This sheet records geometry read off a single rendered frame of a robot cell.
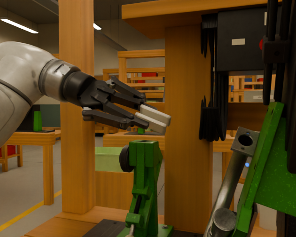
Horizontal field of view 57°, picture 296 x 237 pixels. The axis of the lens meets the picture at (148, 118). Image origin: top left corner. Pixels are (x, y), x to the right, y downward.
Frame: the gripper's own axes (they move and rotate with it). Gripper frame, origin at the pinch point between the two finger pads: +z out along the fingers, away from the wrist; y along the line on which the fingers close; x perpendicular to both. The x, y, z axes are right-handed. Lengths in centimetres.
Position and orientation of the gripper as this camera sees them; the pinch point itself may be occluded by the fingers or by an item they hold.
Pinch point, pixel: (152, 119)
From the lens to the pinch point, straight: 57.8
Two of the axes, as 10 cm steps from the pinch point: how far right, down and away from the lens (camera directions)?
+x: -0.4, 6.0, 8.0
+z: 9.0, 3.8, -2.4
